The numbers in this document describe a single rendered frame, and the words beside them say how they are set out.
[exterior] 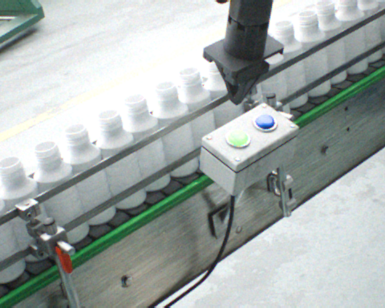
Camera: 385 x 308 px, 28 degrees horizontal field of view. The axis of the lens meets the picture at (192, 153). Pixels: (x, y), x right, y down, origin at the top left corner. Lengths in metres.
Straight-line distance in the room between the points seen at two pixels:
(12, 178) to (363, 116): 0.77
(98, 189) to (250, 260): 1.62
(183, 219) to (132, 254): 0.11
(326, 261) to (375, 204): 0.39
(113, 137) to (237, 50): 0.28
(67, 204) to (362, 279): 1.62
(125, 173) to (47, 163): 0.14
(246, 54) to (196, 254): 0.45
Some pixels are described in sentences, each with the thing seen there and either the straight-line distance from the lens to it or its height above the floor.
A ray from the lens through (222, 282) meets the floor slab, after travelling 2.74.
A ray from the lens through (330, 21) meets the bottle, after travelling 1.56.
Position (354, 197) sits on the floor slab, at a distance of 3.09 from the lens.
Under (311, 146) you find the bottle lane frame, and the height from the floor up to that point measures 0.93.
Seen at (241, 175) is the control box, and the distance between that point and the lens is 1.19.
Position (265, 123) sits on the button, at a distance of 1.23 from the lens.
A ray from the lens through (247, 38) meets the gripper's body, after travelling 1.06.
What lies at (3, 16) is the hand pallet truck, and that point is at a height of 0.09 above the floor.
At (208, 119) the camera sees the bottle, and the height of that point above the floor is 1.08.
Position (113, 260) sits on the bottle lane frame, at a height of 0.95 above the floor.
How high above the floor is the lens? 1.67
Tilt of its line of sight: 28 degrees down
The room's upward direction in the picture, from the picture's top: 11 degrees counter-clockwise
